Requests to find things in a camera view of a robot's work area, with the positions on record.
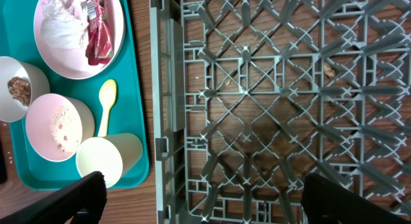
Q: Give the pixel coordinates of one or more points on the large white plate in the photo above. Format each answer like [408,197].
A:
[72,63]

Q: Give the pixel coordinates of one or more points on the white bowl with food scraps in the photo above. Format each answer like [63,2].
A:
[21,84]

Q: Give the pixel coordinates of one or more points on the grey dishwasher rack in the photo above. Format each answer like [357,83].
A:
[251,96]

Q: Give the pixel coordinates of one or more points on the white cup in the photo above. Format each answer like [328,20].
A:
[112,155]

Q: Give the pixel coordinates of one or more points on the teal serving tray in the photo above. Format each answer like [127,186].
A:
[127,116]

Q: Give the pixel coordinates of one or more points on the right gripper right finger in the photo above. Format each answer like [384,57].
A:
[324,202]

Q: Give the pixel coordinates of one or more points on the yellow plastic spoon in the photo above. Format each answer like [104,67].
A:
[107,98]

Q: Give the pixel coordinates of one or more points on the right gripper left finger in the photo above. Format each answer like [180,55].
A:
[80,202]

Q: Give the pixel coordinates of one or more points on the white napkin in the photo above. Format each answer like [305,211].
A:
[64,24]

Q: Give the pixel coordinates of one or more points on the black tray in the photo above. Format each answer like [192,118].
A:
[3,173]

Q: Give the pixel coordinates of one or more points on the red snack wrapper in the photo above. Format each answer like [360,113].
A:
[100,49]

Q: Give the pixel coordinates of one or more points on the pink bowl with rice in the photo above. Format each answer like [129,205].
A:
[56,126]

